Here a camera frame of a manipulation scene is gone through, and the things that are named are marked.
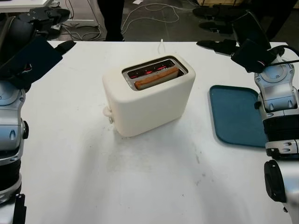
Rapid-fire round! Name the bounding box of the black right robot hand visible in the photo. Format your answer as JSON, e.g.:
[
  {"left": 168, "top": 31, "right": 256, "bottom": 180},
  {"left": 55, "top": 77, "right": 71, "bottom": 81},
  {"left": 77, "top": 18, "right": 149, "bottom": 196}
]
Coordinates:
[{"left": 192, "top": 6, "right": 272, "bottom": 56}]

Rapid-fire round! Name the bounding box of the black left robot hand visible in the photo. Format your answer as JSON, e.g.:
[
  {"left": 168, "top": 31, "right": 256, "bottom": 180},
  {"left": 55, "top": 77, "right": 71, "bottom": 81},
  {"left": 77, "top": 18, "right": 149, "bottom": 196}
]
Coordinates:
[{"left": 0, "top": 7, "right": 77, "bottom": 65}]

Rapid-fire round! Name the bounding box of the toasted bread slice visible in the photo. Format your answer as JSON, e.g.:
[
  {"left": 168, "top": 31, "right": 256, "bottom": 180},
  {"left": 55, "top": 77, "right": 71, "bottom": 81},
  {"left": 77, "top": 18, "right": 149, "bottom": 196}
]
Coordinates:
[{"left": 134, "top": 66, "right": 179, "bottom": 91}]

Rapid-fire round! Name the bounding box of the person in dark trousers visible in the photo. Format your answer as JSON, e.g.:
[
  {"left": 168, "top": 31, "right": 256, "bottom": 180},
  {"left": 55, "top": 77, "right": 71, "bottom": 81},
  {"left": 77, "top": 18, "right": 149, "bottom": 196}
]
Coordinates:
[{"left": 97, "top": 0, "right": 126, "bottom": 42}]

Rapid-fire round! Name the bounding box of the cream two-slot toaster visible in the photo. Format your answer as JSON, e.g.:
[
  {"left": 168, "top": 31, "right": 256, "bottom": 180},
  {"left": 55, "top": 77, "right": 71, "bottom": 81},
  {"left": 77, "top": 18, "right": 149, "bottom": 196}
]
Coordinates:
[{"left": 102, "top": 55, "right": 196, "bottom": 138}]

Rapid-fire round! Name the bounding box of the white desk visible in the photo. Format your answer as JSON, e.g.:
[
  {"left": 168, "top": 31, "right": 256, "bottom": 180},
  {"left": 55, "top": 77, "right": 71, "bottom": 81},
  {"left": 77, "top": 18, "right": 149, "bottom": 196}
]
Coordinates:
[{"left": 0, "top": 0, "right": 101, "bottom": 28}]

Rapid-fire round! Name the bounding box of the teal plastic tray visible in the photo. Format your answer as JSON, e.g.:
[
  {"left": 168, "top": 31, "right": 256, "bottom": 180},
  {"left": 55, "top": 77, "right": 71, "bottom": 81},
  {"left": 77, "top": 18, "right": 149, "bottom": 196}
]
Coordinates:
[{"left": 209, "top": 85, "right": 268, "bottom": 148}]

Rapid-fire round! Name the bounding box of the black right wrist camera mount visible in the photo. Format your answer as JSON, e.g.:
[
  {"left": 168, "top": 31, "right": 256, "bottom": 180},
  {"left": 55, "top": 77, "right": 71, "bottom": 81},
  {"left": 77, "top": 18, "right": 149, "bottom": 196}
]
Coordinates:
[{"left": 231, "top": 38, "right": 278, "bottom": 74}]

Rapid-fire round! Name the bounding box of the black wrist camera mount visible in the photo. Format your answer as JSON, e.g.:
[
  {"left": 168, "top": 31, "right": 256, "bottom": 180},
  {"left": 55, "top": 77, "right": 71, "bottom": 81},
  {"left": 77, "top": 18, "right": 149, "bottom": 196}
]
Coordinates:
[
  {"left": 0, "top": 37, "right": 64, "bottom": 91},
  {"left": 231, "top": 38, "right": 278, "bottom": 74}
]

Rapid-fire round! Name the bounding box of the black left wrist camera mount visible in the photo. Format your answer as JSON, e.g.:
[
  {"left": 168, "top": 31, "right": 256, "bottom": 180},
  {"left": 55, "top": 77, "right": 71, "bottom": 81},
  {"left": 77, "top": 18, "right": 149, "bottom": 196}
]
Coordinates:
[{"left": 0, "top": 37, "right": 64, "bottom": 91}]

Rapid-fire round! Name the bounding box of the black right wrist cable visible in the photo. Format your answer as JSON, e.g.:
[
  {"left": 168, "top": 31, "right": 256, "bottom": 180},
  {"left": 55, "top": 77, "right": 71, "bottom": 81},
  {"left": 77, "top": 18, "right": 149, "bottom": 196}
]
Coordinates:
[{"left": 266, "top": 45, "right": 299, "bottom": 68}]

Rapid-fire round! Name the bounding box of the white floor cable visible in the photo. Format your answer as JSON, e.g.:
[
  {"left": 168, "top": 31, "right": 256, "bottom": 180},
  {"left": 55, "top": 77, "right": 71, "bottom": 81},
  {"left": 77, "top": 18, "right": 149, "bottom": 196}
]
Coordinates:
[{"left": 121, "top": 2, "right": 180, "bottom": 35}]

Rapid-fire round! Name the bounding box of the white toaster power cord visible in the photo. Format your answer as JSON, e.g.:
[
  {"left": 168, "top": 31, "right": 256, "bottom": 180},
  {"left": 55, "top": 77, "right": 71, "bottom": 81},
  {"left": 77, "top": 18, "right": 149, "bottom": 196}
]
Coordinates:
[{"left": 157, "top": 39, "right": 166, "bottom": 56}]

